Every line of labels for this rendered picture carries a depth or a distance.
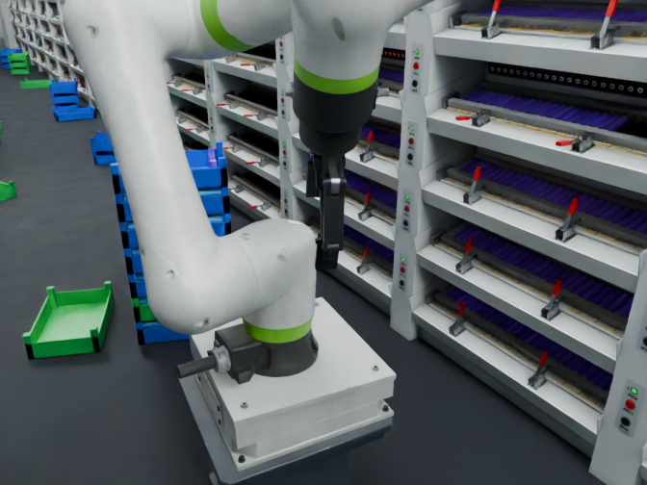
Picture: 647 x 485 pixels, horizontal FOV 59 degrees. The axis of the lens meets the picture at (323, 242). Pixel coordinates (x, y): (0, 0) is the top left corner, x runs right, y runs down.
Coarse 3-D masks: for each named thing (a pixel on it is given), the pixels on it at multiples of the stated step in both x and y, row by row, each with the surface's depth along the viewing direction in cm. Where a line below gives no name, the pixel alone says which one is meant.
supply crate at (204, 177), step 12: (216, 144) 169; (192, 156) 171; (204, 156) 171; (216, 156) 172; (192, 168) 170; (204, 168) 153; (216, 168) 154; (120, 180) 150; (204, 180) 154; (216, 180) 155; (120, 192) 151
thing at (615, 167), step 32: (448, 96) 144; (608, 96) 121; (448, 128) 140; (480, 128) 131; (512, 128) 127; (544, 160) 119; (576, 160) 112; (608, 160) 107; (640, 160) 104; (640, 192) 103
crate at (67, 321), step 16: (48, 288) 186; (112, 288) 192; (48, 304) 186; (64, 304) 191; (80, 304) 192; (96, 304) 192; (112, 304) 189; (48, 320) 182; (64, 320) 182; (80, 320) 182; (96, 320) 182; (32, 336) 163; (48, 336) 174; (64, 336) 174; (80, 336) 174; (96, 336) 165; (32, 352) 163; (48, 352) 164; (64, 352) 165; (80, 352) 166
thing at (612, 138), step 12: (456, 108) 142; (468, 108) 138; (480, 108) 135; (492, 108) 133; (516, 120) 128; (528, 120) 125; (540, 120) 122; (552, 120) 120; (564, 132) 118; (576, 132) 116; (588, 132) 113; (600, 132) 111; (612, 132) 110; (600, 144) 110; (612, 144) 109; (624, 144) 108; (636, 144) 106
